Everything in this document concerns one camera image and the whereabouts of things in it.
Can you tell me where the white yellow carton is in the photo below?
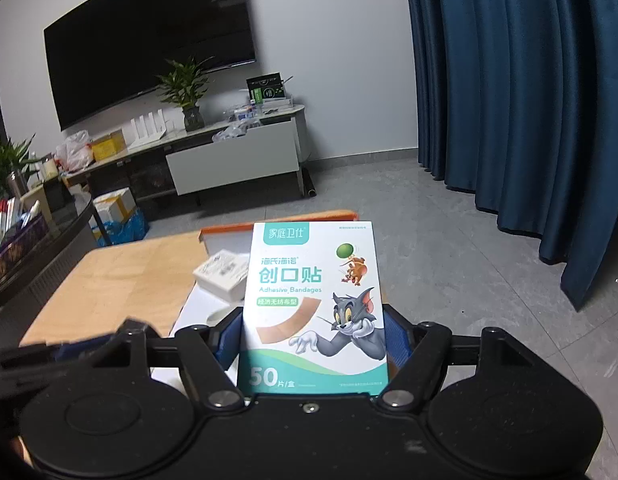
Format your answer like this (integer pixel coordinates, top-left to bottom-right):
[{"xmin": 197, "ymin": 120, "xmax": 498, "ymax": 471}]
[{"xmin": 93, "ymin": 187, "xmax": 140, "ymax": 224}]

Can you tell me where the clear acrylic organizer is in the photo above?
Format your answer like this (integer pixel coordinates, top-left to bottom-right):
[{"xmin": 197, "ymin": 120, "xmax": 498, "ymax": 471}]
[{"xmin": 229, "ymin": 97, "xmax": 295, "ymax": 121}]

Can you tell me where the white plastic jar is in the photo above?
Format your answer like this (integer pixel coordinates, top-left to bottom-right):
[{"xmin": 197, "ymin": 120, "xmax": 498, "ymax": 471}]
[{"xmin": 36, "ymin": 152, "xmax": 60, "ymax": 179}]

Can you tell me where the white green bandage box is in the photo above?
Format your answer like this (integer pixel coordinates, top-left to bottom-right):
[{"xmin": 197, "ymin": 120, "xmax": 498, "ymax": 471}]
[{"xmin": 237, "ymin": 220, "xmax": 389, "ymax": 396}]

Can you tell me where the leafy green potted plant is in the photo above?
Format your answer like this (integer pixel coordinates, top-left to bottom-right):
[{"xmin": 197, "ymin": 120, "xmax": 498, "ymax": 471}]
[{"xmin": 0, "ymin": 135, "xmax": 40, "ymax": 201}]

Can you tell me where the orange white cardboard box lid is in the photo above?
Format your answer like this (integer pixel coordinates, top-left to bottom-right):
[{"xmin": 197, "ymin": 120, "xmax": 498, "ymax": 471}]
[{"xmin": 154, "ymin": 210, "xmax": 390, "ymax": 386}]

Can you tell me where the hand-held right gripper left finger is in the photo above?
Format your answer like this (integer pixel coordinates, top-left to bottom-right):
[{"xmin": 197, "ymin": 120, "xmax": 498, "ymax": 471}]
[{"xmin": 90, "ymin": 305, "xmax": 246, "ymax": 408}]

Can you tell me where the beige cardboard box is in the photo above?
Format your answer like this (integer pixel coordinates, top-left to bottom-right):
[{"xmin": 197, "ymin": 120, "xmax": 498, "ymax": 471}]
[{"xmin": 20, "ymin": 183, "xmax": 60, "ymax": 236}]

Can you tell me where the dark rounded side table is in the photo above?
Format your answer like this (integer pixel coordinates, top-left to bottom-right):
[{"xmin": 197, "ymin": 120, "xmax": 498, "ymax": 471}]
[{"xmin": 0, "ymin": 190, "xmax": 98, "ymax": 321}]

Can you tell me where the potted plant dark pot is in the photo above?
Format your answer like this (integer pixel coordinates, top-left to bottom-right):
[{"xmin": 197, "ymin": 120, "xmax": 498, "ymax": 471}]
[{"xmin": 156, "ymin": 56, "xmax": 215, "ymax": 134}]

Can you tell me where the black wall television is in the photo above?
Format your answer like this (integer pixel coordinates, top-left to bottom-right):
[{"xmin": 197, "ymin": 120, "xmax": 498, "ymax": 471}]
[{"xmin": 43, "ymin": 0, "xmax": 258, "ymax": 131}]

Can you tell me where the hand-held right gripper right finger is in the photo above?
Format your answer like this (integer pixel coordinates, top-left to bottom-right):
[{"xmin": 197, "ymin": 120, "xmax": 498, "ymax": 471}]
[{"xmin": 378, "ymin": 304, "xmax": 536, "ymax": 411}]

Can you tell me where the purple patterned tray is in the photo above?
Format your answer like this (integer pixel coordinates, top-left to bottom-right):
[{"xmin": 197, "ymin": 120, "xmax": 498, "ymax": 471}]
[{"xmin": 0, "ymin": 215, "xmax": 50, "ymax": 286}]

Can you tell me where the white antenna router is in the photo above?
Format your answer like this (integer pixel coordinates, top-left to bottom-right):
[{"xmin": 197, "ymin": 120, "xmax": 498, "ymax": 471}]
[{"xmin": 126, "ymin": 107, "xmax": 169, "ymax": 150}]

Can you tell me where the blue plastic bag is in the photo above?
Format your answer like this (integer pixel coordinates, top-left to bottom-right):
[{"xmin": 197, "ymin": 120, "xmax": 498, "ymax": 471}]
[{"xmin": 91, "ymin": 210, "xmax": 151, "ymax": 247}]

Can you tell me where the blue curtain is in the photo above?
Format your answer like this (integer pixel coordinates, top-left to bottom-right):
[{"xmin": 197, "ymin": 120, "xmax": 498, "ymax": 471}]
[{"xmin": 401, "ymin": 0, "xmax": 618, "ymax": 311}]

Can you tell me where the pile of toiletry boxes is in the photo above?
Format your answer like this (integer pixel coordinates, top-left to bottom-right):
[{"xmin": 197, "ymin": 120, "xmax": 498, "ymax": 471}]
[{"xmin": 0, "ymin": 197, "xmax": 45, "ymax": 256}]

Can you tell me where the white red plastic bag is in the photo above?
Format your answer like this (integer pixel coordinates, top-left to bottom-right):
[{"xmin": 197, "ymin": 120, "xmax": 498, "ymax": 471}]
[{"xmin": 55, "ymin": 130, "xmax": 95, "ymax": 172}]

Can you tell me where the clear plastic bag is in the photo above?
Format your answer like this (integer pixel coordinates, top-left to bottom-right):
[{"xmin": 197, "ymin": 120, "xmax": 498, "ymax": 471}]
[{"xmin": 211, "ymin": 122, "xmax": 263, "ymax": 144}]

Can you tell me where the white barcode box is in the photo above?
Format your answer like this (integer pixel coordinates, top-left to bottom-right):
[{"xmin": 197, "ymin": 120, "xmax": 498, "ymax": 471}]
[{"xmin": 192, "ymin": 249, "xmax": 250, "ymax": 304}]

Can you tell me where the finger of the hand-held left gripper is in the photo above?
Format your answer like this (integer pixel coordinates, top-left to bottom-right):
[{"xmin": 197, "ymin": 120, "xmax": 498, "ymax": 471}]
[{"xmin": 51, "ymin": 334, "xmax": 118, "ymax": 361}]

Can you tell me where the black green printed box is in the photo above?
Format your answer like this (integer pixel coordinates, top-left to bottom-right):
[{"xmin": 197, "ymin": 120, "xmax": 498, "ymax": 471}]
[{"xmin": 246, "ymin": 74, "xmax": 286, "ymax": 104}]

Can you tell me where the yellow box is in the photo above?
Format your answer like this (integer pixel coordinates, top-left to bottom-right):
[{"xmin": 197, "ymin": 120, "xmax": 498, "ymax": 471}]
[{"xmin": 90, "ymin": 130, "xmax": 128, "ymax": 161}]

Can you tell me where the white television cabinet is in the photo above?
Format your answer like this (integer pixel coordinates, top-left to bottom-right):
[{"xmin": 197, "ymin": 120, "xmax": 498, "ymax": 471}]
[{"xmin": 61, "ymin": 104, "xmax": 318, "ymax": 211}]

